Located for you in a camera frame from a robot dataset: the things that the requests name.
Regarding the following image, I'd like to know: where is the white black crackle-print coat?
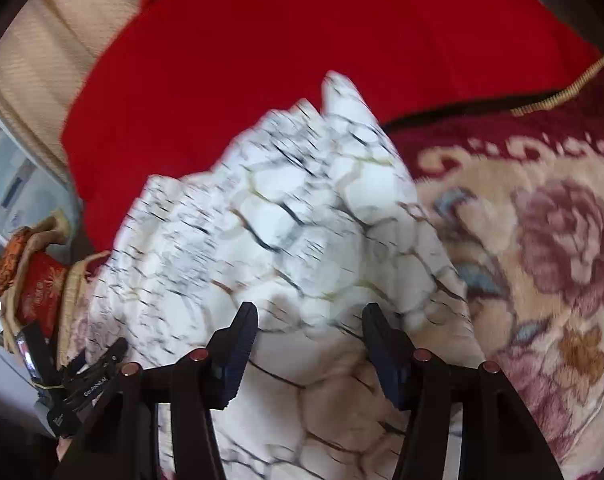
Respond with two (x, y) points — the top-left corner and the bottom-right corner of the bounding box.
(57, 71), (488, 480)

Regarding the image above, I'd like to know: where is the floral red beige blanket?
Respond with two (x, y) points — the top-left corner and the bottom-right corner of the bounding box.
(57, 49), (604, 480)

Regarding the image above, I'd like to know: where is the red cardboard box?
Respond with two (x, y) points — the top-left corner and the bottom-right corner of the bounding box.
(16, 252), (69, 327)

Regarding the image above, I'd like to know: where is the beige dotted curtain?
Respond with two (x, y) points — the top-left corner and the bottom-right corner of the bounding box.
(0, 0), (183, 188)

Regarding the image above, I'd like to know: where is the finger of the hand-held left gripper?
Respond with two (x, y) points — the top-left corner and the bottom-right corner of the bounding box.
(74, 337), (129, 376)

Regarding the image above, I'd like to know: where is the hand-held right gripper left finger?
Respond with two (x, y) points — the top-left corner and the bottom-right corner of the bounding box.
(54, 302), (259, 480)

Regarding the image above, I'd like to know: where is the orange patterned cloth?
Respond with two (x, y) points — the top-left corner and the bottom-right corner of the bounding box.
(0, 227), (39, 297)

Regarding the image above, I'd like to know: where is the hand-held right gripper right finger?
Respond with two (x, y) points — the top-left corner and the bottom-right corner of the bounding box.
(361, 303), (565, 480)

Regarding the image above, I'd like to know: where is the red sofa blanket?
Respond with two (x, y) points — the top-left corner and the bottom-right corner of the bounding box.
(59, 0), (604, 263)

